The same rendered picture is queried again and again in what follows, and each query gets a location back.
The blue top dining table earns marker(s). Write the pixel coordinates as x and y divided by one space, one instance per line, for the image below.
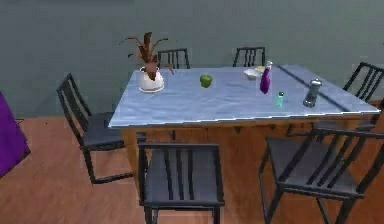
230 100

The black slatted chair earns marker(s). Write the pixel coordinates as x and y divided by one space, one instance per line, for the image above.
250 56
320 166
366 81
181 176
96 133
174 58

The green apple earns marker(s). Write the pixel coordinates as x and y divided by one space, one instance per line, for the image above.
206 81

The brown plant in white pot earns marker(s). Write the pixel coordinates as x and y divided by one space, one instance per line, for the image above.
150 78

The white bowl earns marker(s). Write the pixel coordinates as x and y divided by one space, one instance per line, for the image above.
252 74

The purple bottle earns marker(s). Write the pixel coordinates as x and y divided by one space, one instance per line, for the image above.
265 82

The small teal shaker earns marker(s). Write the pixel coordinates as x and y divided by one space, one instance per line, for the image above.
280 100

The purple cloth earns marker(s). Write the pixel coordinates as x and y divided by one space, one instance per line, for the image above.
10 136

